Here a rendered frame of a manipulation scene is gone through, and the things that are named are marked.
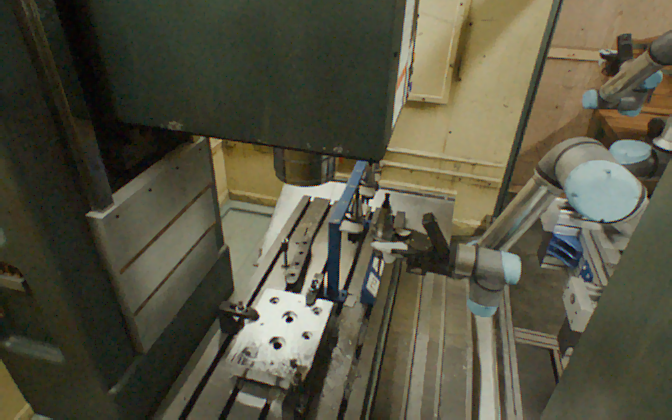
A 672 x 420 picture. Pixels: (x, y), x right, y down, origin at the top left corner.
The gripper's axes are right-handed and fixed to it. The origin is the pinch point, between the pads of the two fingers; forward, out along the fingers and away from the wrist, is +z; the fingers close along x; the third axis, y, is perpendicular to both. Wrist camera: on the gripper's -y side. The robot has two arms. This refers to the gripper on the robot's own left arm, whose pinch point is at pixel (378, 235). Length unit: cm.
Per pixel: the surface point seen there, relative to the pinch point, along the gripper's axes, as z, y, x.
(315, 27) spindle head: 14, -53, -12
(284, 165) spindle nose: 22.7, -20.9, -7.5
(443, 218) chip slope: -22, 52, 90
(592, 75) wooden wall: -117, 22, 269
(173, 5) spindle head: 42, -54, -12
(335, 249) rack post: 14.8, 20.9, 15.2
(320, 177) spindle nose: 14.4, -18.3, -5.8
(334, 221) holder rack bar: 15.8, 10.4, 16.0
